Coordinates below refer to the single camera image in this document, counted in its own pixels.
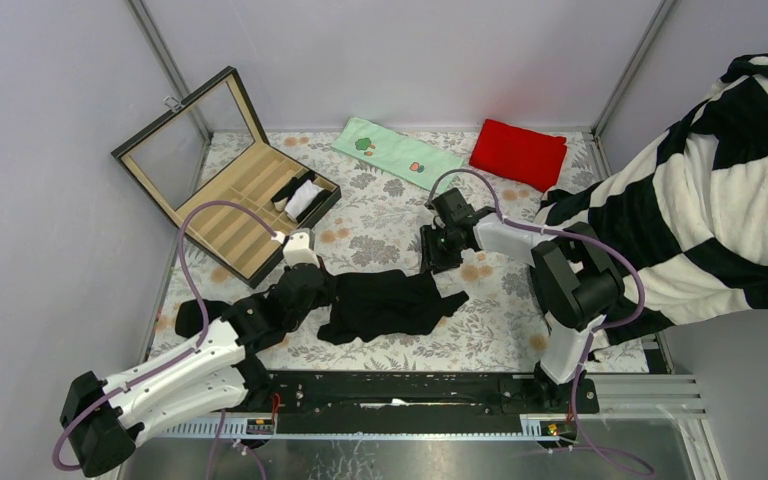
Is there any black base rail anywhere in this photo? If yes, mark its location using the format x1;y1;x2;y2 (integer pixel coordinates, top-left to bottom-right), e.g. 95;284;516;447
271;370;600;435

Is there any black rolled sock in box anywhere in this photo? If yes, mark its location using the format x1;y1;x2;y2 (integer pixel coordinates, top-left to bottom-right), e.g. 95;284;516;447
271;170;315;212

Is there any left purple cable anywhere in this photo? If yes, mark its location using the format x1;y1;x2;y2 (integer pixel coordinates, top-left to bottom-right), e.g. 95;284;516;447
51;199;287;473

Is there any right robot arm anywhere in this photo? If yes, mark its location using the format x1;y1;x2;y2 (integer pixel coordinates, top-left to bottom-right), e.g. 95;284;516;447
420;188;624;412

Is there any black white checkered blanket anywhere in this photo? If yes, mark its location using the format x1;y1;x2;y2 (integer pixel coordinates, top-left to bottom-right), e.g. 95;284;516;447
535;53;768;349

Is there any black garment at mat edge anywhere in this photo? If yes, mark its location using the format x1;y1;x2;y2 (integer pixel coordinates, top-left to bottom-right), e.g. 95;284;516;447
174;299;231;338

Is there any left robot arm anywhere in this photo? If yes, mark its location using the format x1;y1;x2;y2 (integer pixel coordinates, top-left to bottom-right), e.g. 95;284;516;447
52;264;333;478

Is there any light green printed cloth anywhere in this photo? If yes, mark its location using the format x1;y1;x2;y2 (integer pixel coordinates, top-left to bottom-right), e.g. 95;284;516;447
332;117;464;192

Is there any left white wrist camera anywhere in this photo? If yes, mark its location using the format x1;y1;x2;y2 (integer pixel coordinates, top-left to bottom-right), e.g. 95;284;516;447
271;228;320;268

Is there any red folded cloth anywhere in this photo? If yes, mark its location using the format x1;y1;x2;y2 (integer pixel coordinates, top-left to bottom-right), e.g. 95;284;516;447
469;119;568;192

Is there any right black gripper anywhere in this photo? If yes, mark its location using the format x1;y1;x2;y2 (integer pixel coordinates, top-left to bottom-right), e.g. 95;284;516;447
419;224;463;276

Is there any black wooden compartment box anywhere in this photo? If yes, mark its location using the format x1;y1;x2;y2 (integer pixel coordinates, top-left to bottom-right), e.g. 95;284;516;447
111;66;341;287

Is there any black underwear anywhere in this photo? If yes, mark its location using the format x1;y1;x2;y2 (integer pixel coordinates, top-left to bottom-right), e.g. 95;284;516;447
317;270;469;345

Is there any white rolled cloth in box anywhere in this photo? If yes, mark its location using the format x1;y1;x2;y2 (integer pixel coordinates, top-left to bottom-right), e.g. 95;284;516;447
284;180;324;222

